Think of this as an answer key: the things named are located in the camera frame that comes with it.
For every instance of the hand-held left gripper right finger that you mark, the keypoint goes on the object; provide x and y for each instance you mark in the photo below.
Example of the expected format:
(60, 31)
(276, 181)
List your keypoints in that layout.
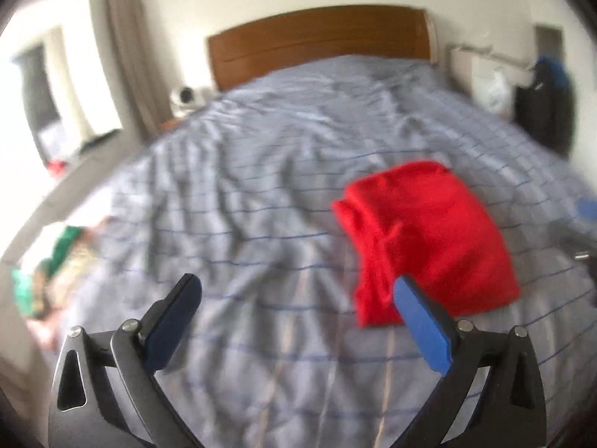
(422, 324)

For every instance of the white plastic bag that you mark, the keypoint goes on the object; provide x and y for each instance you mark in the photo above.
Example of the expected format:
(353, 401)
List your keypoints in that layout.
(493, 91)

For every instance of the white desk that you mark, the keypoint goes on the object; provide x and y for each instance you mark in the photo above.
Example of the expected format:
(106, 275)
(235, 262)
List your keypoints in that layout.
(461, 70)

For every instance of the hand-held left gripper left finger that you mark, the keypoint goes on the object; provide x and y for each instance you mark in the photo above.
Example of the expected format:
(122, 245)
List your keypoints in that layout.
(170, 326)

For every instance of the teal cloth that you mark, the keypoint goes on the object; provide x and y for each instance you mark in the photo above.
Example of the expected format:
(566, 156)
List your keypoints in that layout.
(23, 289)

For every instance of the green cloth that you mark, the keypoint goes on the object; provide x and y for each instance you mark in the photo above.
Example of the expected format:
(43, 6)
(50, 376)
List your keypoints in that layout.
(65, 245)

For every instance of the window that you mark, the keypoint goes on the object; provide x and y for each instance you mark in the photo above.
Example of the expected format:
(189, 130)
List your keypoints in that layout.
(74, 79)

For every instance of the small red item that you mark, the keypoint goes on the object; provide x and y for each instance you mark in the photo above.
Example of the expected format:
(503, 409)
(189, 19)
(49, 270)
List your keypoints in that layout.
(56, 168)

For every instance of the wooden headboard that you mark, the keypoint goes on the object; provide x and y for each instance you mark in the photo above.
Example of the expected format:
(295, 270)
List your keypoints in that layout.
(322, 39)

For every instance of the small white fan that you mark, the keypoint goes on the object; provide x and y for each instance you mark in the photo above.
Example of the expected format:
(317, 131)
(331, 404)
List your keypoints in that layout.
(183, 99)

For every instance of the beige curtain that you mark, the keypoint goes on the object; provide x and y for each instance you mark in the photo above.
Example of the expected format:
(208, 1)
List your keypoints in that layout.
(133, 56)

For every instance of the black and blue jacket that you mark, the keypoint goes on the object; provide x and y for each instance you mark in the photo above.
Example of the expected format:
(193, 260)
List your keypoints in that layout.
(543, 107)

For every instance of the blue checked bed sheet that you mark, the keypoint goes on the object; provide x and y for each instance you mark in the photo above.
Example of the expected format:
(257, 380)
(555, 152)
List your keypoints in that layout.
(256, 172)

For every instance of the red knitted sweater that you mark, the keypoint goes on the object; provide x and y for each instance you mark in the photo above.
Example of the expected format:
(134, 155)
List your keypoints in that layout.
(433, 233)

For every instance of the white window bench cabinet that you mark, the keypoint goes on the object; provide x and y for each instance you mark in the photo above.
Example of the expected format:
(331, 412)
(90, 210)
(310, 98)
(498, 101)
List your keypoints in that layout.
(79, 172)

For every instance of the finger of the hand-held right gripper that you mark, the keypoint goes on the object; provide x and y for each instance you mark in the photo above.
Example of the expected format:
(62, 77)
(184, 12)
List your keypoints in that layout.
(578, 242)
(588, 207)

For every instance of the brown nightstand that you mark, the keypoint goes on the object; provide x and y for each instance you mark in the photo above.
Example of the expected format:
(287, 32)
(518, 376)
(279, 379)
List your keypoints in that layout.
(169, 124)

